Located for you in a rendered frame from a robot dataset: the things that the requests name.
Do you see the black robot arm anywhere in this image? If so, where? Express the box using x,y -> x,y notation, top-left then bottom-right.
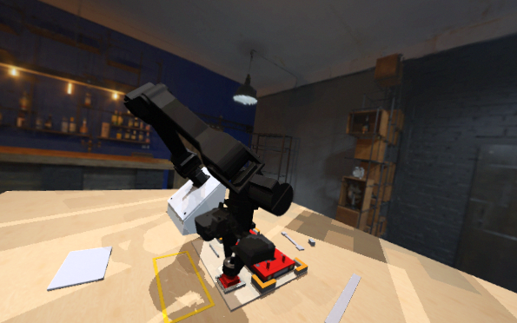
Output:
124,82 -> 294,241

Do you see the black and grey wheel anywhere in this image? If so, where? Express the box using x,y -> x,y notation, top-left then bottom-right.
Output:
222,257 -> 240,277

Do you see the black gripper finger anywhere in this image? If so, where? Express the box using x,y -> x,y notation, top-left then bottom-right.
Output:
229,245 -> 245,274
222,233 -> 238,258

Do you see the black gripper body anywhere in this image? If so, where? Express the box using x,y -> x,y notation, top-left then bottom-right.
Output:
223,198 -> 275,266

